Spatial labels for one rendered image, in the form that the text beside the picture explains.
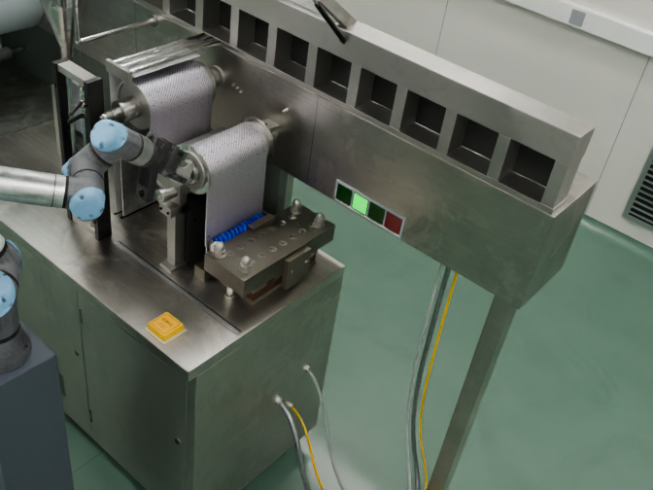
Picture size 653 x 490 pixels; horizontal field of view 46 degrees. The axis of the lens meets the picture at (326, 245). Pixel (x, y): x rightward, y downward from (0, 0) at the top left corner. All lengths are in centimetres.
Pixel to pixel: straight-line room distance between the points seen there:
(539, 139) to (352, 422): 168
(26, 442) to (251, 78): 122
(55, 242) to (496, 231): 132
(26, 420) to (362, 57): 131
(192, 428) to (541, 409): 170
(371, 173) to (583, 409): 177
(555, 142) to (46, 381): 142
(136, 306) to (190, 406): 32
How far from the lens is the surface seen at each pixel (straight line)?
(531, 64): 450
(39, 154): 292
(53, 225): 257
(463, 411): 264
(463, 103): 192
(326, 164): 227
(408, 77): 199
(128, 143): 189
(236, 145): 220
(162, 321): 217
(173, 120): 231
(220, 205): 223
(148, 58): 230
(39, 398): 222
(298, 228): 235
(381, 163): 213
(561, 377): 365
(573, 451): 338
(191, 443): 235
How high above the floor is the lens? 244
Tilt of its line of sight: 38 degrees down
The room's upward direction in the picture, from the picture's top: 9 degrees clockwise
